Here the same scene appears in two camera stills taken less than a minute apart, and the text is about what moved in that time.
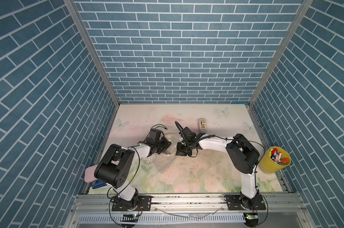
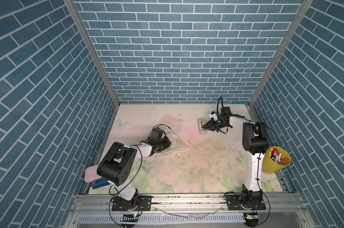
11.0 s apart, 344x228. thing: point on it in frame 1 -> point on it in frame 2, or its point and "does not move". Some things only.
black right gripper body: x=184 y=149 -> x=216 y=125
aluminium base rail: x=91 y=211 does not move
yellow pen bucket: x=275 y=158 does not move
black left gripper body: x=161 y=146 does not move
